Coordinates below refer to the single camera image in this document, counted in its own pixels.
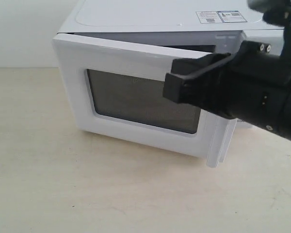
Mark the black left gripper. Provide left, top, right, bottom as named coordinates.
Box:
left=163, top=41, right=291, bottom=126

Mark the white microwave door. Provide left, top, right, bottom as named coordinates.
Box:
left=52, top=33, right=236, bottom=167

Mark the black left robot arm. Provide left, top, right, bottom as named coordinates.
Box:
left=163, top=0, right=291, bottom=141

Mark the white microwave oven body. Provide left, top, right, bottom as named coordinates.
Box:
left=57, top=0, right=287, bottom=129

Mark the blue white label sticker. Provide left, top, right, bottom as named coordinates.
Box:
left=196, top=11, right=247, bottom=24

